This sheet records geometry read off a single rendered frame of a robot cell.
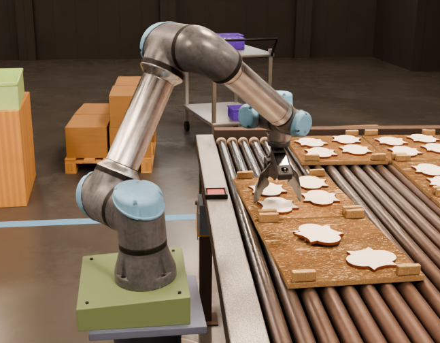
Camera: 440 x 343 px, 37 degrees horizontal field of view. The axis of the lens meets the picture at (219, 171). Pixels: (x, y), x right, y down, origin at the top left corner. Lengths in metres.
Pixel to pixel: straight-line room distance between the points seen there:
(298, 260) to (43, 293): 2.15
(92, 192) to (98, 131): 3.92
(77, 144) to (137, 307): 4.12
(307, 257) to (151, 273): 0.44
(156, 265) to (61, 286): 2.19
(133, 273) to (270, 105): 0.57
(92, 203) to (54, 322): 1.81
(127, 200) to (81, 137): 4.08
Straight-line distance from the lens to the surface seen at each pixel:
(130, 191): 1.52
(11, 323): 3.41
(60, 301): 3.56
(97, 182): 1.61
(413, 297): 1.64
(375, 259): 1.75
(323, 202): 2.12
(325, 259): 1.74
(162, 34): 1.65
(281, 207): 2.06
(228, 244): 1.85
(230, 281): 1.65
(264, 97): 1.72
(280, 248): 1.79
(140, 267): 1.54
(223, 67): 1.59
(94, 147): 5.56
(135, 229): 1.50
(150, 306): 1.53
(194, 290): 1.70
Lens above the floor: 1.66
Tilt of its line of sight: 17 degrees down
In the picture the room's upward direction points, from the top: 1 degrees clockwise
